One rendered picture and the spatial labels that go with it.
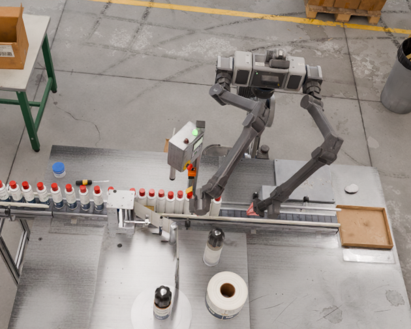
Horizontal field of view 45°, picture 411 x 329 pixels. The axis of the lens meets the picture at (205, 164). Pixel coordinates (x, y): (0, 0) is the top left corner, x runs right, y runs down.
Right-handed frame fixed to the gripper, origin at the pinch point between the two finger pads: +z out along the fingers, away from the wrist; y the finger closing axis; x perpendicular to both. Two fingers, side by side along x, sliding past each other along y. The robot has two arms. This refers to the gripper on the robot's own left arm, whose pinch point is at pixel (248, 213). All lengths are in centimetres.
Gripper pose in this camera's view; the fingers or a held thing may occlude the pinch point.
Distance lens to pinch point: 288.7
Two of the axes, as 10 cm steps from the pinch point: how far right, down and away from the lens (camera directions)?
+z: -7.1, 4.3, 5.6
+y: 0.0, 7.9, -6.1
